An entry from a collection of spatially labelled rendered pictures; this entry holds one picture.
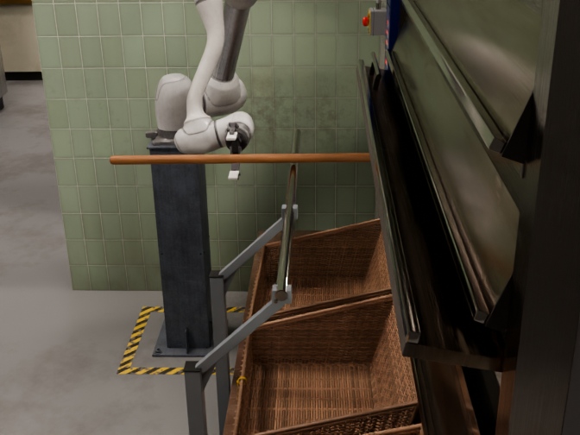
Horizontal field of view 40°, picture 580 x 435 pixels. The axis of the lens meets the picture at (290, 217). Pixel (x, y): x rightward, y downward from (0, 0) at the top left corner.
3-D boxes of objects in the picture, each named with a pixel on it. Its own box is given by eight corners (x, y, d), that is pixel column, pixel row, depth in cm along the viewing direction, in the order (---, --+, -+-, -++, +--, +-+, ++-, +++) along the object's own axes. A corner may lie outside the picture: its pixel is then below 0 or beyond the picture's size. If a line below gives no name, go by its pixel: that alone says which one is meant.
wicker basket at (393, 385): (397, 365, 258) (400, 290, 247) (419, 490, 206) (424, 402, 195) (247, 365, 259) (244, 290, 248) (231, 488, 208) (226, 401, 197)
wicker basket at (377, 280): (387, 280, 311) (389, 215, 300) (395, 362, 259) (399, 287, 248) (262, 278, 314) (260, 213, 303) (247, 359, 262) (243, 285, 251)
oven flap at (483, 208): (397, 58, 280) (419, 2, 272) (500, 330, 116) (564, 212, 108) (385, 53, 279) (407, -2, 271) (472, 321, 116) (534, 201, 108)
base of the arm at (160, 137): (150, 132, 350) (149, 120, 348) (200, 132, 349) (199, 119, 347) (141, 145, 334) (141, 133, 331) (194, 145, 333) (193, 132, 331)
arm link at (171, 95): (151, 123, 342) (147, 73, 333) (191, 117, 350) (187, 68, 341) (164, 134, 329) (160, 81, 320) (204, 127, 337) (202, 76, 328)
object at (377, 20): (385, 31, 341) (386, 7, 337) (387, 35, 332) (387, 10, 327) (368, 31, 341) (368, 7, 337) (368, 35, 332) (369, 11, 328)
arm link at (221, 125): (256, 143, 285) (221, 153, 287) (259, 130, 299) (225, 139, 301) (248, 116, 281) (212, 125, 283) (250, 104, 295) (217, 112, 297)
